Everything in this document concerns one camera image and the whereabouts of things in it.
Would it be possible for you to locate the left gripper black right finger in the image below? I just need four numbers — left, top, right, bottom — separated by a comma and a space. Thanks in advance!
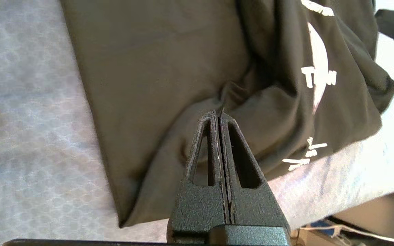
219, 113, 291, 235

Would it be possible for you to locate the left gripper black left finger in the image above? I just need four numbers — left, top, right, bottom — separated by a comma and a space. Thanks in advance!
167, 110, 232, 240

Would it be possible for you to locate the black printed t-shirt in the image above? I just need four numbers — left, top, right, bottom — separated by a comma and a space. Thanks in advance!
60, 0, 394, 228

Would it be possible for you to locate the brown cardboard box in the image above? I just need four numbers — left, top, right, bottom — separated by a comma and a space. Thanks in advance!
329, 187, 394, 240

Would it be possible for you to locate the blue bed sheet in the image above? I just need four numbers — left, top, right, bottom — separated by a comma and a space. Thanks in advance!
0, 0, 394, 246

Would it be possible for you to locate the white cable on floor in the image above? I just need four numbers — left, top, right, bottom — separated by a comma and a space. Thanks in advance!
298, 223, 394, 245

